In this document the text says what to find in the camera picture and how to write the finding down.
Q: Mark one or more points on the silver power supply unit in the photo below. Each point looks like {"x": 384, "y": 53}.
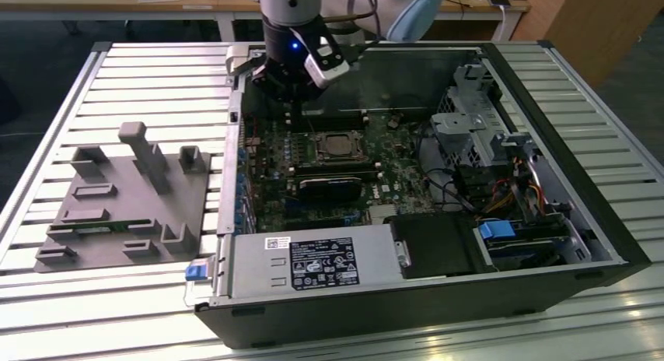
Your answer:
{"x": 248, "y": 267}

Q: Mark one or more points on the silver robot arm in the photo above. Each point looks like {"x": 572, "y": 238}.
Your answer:
{"x": 288, "y": 5}

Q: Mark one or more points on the wooden cabinet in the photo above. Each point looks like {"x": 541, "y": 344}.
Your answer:
{"x": 601, "y": 30}

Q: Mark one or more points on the green motherboard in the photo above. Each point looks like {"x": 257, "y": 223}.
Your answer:
{"x": 404, "y": 186}

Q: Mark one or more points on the black plastic air shroud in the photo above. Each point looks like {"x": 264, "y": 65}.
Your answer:
{"x": 440, "y": 248}

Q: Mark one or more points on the black RAM stick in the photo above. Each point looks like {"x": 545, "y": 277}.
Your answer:
{"x": 332, "y": 169}

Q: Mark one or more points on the wooden desk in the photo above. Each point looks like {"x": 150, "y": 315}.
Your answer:
{"x": 104, "y": 7}

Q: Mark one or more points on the blue disk carrier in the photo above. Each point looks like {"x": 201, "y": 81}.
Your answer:
{"x": 496, "y": 230}

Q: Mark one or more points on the black graphics card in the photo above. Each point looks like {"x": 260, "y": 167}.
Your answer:
{"x": 332, "y": 188}

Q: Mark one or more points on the grey plastic parts rack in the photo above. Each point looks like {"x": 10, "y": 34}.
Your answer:
{"x": 129, "y": 221}

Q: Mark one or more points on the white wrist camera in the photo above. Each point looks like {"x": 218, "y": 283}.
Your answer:
{"x": 326, "y": 67}

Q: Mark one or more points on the blue case latch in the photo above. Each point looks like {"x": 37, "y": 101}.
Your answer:
{"x": 196, "y": 270}

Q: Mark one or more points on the small silver CPU plate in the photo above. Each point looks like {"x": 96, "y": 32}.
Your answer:
{"x": 338, "y": 146}

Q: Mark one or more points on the CPU socket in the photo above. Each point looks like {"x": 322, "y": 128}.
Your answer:
{"x": 338, "y": 147}

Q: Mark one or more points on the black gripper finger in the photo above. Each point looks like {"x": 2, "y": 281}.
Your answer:
{"x": 297, "y": 116}

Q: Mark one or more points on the grey metal drive cage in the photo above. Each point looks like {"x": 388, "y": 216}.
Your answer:
{"x": 461, "y": 135}

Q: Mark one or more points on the black open PC case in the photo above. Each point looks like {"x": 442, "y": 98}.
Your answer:
{"x": 414, "y": 322}

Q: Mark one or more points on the small silver heatsink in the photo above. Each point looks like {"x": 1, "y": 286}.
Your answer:
{"x": 384, "y": 214}

